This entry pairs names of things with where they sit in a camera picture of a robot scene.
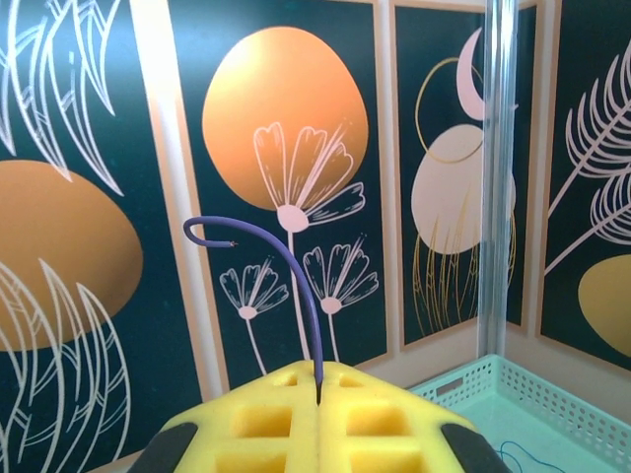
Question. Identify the flower art panel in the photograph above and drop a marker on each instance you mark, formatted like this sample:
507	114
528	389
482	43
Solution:
286	98

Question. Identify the orange circle leaves art panel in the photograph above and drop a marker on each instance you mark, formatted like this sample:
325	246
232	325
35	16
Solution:
49	246

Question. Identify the fern gold oval art panel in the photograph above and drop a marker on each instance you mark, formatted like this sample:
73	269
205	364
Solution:
591	148

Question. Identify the mint green plastic basket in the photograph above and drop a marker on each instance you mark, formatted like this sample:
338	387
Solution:
542	394

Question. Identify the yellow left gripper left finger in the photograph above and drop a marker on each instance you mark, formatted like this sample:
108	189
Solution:
256	428

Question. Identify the aluminium frame post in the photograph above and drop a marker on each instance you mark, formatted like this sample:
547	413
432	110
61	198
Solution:
498	148

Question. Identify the moon art panel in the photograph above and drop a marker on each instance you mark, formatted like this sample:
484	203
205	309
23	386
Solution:
443	197

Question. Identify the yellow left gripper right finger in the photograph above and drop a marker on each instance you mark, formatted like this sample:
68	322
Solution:
379	428

